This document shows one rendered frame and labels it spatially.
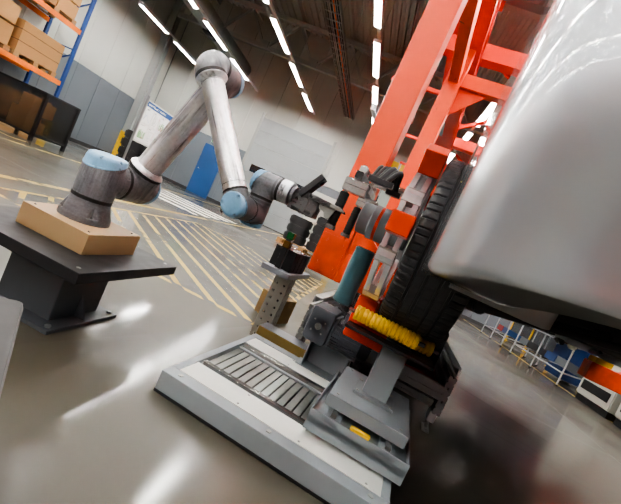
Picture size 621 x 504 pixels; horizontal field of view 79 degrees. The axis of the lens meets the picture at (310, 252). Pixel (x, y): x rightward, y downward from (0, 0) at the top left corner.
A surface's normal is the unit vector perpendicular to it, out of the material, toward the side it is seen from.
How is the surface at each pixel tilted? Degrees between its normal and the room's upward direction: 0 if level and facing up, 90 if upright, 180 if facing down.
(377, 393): 90
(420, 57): 90
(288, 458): 90
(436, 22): 90
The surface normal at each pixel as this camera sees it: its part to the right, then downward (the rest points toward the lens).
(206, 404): -0.25, -0.05
